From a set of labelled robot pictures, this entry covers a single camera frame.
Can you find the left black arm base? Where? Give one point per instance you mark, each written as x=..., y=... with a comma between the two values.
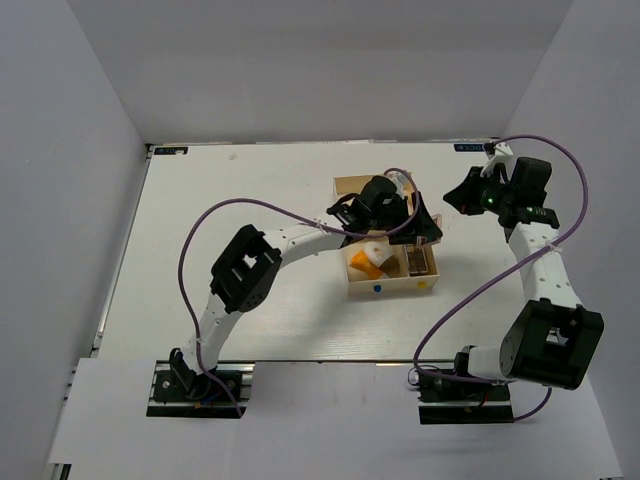
x=177, y=392

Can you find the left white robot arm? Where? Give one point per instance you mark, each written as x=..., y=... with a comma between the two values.
x=245, y=271

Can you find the cream divided organizer box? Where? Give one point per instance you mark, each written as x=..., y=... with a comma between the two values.
x=358, y=284

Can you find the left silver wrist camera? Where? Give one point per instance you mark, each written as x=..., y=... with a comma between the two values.
x=404, y=187

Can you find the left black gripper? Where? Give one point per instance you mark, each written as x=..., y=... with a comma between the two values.
x=425, y=226

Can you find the orange white foundation bottle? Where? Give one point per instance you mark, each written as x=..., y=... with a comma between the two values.
x=361, y=263

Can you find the brown long eyeshadow palette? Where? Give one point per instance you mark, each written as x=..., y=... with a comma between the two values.
x=417, y=262

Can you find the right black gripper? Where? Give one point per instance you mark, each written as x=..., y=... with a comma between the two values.
x=463, y=197

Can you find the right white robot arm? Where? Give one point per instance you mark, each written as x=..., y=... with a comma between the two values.
x=554, y=337

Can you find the white egg-shaped sponge case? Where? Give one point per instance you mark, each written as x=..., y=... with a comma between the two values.
x=382, y=256

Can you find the colourful square eyeshadow palette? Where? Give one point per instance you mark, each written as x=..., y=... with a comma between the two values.
x=427, y=230

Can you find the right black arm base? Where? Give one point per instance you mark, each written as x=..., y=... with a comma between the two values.
x=444, y=402

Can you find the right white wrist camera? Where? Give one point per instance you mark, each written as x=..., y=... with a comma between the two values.
x=501, y=154

